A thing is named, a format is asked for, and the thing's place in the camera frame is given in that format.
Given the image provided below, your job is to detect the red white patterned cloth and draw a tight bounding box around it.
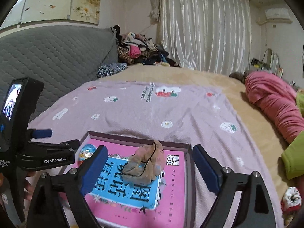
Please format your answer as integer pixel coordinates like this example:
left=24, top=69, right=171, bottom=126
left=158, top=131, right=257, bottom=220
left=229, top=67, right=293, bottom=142
left=281, top=187, right=302, bottom=215

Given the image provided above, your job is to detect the green fleece cloth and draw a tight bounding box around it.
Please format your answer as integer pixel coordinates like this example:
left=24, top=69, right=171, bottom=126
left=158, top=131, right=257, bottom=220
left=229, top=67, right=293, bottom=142
left=281, top=89, right=303, bottom=180

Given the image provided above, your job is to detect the pink and blue book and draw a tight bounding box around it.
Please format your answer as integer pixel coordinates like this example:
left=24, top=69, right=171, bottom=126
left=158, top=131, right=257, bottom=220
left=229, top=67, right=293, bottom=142
left=74, top=139, right=185, bottom=227

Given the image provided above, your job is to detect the dark shallow box tray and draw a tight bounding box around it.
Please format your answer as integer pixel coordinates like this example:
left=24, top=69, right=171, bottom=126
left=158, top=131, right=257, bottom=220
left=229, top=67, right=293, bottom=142
left=74, top=131, right=195, bottom=227

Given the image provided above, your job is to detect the grey quilted headboard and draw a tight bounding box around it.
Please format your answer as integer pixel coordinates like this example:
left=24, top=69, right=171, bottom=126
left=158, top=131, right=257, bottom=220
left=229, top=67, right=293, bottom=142
left=1, top=26, right=118, bottom=119

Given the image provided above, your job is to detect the blue floral cloth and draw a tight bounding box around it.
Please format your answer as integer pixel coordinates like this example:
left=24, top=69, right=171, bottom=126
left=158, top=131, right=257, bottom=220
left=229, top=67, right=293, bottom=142
left=96, top=63, right=127, bottom=78

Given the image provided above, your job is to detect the pink quilt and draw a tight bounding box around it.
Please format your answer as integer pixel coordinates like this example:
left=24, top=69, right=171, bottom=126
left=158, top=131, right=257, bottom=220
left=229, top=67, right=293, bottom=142
left=245, top=72, right=303, bottom=144

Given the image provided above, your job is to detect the pink strawberry print blanket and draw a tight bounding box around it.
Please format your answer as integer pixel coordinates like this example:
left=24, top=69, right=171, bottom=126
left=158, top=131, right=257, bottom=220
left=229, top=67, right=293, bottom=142
left=29, top=80, right=283, bottom=227

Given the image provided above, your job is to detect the pile of clothes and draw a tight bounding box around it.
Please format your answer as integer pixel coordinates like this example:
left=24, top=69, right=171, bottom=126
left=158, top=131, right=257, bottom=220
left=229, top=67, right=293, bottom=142
left=112, top=25, right=180, bottom=67

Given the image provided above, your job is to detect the beige bed sheet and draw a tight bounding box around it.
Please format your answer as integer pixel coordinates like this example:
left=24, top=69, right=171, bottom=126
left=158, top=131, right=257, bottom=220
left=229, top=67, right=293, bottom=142
left=99, top=64, right=297, bottom=200

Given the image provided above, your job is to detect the white shiny curtain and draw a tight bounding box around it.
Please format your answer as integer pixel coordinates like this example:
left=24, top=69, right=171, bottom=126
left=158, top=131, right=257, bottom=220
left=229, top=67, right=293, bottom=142
left=158, top=0, right=251, bottom=76

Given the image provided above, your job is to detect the white air conditioner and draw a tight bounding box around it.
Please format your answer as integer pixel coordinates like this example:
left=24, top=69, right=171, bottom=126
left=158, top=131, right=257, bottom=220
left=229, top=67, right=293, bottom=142
left=265, top=8, right=292, bottom=24

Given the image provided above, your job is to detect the floral wall painting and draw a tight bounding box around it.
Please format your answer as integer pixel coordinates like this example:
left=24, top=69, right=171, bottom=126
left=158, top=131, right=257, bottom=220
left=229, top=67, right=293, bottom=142
left=1, top=0, right=101, bottom=29

